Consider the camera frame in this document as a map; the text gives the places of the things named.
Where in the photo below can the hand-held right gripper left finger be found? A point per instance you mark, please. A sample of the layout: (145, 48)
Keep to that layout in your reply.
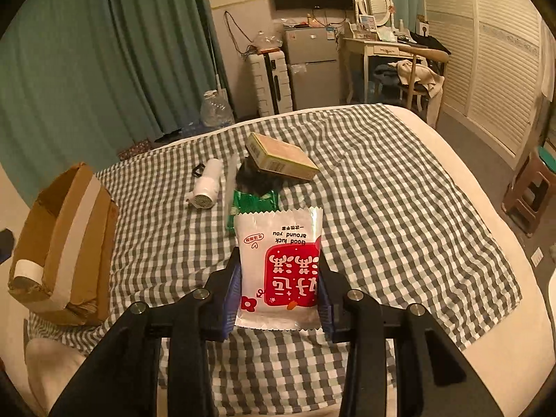
(230, 308)

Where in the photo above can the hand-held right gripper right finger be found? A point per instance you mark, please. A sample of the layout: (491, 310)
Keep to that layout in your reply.
(325, 308)

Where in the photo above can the white red snack packet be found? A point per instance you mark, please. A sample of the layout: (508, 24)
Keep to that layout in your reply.
(278, 269)

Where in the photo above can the brown cardboard box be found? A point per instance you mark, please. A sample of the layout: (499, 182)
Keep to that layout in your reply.
(74, 247)

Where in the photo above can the green foil packet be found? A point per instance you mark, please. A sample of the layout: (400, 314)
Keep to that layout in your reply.
(254, 202)

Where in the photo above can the white handheld electric device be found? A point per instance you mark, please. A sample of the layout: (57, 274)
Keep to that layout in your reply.
(206, 184)

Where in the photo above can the black glossy packet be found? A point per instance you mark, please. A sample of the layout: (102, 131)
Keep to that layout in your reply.
(256, 180)

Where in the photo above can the brown barcode box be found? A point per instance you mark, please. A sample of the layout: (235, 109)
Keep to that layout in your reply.
(282, 156)

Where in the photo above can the cream bed mattress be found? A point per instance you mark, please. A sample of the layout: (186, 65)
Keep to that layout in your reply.
(499, 269)

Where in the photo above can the dark patterned bag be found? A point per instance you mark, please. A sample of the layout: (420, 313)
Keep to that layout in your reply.
(134, 147)

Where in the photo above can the clear plastic water bottle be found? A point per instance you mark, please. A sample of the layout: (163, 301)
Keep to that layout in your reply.
(215, 110)

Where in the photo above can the white ribbed suitcase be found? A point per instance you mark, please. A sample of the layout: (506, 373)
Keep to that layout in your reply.
(269, 82)

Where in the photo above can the brown plastic stool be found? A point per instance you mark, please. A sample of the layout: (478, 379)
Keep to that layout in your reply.
(525, 191)

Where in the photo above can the grey fridge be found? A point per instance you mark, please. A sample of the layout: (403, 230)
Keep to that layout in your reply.
(312, 65)

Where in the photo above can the cream garment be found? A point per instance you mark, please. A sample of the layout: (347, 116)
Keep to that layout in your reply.
(412, 74)

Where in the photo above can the cream dressing table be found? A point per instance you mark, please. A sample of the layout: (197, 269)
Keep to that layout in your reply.
(378, 47)

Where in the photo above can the clear plastic bag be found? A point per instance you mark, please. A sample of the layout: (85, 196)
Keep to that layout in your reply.
(265, 41)

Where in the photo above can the wooden chair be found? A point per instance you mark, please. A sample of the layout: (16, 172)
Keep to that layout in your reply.
(428, 54)

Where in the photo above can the wide green curtain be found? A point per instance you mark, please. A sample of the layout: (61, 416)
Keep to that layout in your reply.
(108, 52)

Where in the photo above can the black garment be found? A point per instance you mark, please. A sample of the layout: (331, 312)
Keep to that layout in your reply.
(430, 43)

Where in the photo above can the white louvred wardrobe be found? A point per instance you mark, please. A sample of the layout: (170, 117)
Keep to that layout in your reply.
(491, 52)

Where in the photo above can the oval white-framed mirror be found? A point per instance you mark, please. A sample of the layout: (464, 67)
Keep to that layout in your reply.
(374, 0)

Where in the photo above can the white wall socket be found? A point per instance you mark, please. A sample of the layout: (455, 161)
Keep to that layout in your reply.
(537, 255)

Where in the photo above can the small picture frame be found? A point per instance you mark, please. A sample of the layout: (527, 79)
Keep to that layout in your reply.
(367, 20)

